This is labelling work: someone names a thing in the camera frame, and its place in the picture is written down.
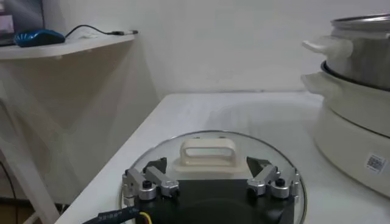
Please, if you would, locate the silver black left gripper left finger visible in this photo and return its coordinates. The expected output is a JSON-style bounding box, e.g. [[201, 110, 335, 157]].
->
[[121, 156, 180, 201]]

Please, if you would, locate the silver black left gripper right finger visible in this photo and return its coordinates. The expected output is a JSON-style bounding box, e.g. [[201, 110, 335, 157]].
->
[[246, 156, 301, 200]]

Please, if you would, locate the glass lid with cream handle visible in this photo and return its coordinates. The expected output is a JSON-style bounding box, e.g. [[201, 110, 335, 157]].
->
[[120, 130, 307, 224]]

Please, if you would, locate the steel steamer pot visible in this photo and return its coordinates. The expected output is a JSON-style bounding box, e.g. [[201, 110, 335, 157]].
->
[[300, 71, 390, 198]]

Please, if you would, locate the stainless steel steamer basket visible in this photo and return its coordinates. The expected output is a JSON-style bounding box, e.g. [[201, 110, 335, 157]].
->
[[301, 13, 390, 92]]

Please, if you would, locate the white side desk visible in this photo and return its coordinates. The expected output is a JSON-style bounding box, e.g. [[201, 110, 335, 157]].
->
[[0, 32, 137, 224]]

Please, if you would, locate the blue computer mouse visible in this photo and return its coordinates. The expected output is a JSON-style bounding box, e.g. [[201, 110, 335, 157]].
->
[[13, 29, 66, 48]]

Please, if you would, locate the dark monitor screen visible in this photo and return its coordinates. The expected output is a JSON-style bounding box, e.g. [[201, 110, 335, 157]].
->
[[0, 0, 46, 47]]

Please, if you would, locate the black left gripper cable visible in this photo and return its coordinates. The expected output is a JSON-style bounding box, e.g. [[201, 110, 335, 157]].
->
[[82, 206, 153, 224]]

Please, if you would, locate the black cable with usb adapter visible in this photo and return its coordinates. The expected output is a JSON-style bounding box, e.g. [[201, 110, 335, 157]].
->
[[65, 24, 140, 40]]

